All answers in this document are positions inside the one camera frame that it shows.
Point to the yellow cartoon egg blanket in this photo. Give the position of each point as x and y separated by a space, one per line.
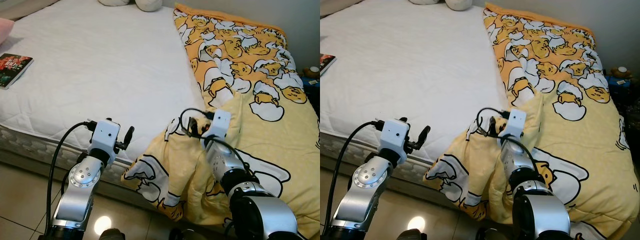
260 140
575 140

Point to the dark red-green cover book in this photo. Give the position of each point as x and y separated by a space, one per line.
14 67
326 64

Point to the pink plush pillow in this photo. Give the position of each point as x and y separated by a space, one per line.
4 30

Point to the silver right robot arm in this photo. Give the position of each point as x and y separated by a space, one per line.
260 210
540 210

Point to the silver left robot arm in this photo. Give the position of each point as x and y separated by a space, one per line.
365 190
80 190

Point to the white quilted mattress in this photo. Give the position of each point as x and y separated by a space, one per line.
100 60
410 60

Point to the dark left robot leg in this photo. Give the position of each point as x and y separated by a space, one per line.
412 235
112 234

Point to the dark robot leg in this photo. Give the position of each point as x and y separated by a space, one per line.
112 234
185 234
490 234
412 235

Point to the small brown blue toy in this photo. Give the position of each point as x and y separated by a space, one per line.
313 72
622 74

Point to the dark right robot leg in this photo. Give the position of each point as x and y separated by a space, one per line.
185 234
490 234

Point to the beige plush toy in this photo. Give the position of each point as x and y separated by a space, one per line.
145 4
457 4

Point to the black bedside furniture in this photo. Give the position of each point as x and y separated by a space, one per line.
631 100

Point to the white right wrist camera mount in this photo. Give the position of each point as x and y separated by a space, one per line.
514 126
219 127

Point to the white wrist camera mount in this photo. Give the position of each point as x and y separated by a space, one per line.
514 126
104 137
394 137
219 127

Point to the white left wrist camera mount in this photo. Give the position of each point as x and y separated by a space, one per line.
104 137
394 137

